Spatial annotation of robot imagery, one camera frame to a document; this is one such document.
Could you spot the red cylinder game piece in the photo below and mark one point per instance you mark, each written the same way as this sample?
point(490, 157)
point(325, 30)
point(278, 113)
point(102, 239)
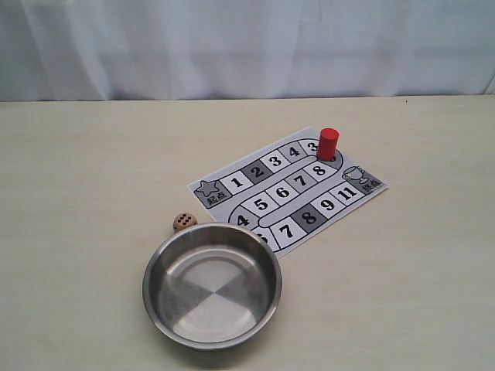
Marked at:
point(328, 139)

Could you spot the steel round bowl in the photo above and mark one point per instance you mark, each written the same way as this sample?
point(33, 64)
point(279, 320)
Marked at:
point(212, 286)

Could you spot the white backdrop curtain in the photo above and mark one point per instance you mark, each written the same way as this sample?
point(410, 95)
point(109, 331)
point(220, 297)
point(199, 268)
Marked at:
point(184, 50)

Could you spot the paper number game board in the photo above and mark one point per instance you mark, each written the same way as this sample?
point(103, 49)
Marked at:
point(284, 193)

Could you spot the wooden die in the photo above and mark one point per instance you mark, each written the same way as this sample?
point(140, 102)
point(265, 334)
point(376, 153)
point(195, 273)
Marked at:
point(183, 221)

